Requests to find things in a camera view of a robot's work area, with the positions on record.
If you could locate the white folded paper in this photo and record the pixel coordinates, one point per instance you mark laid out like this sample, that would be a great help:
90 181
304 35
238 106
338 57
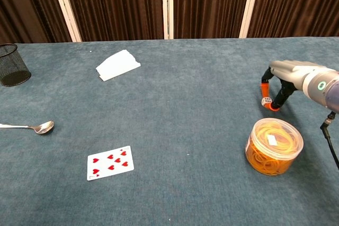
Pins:
117 64

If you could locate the small white die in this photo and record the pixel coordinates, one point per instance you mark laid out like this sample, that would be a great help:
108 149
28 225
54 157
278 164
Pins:
266 101

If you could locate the black mesh pen cup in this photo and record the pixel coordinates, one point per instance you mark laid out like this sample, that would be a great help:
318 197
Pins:
13 67

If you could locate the clear jar of rubber bands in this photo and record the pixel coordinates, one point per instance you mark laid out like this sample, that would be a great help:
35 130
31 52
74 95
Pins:
274 146

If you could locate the right robot hand, orange fingertips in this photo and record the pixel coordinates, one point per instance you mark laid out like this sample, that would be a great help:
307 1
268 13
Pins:
288 68

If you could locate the blue felt table cover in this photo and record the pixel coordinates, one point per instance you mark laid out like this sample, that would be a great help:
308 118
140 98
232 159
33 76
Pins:
169 117

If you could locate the seven of hearts playing card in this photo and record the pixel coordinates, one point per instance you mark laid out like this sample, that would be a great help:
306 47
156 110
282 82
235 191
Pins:
110 163

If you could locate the dark curtain screen panel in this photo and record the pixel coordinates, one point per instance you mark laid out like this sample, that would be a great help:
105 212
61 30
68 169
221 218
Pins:
296 3
26 6
114 3
209 3

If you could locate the right robot arm, silver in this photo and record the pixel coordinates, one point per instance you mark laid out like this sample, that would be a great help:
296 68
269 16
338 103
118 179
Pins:
328 88

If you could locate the metal spoon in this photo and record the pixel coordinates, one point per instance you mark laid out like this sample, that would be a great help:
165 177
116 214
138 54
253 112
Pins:
45 127

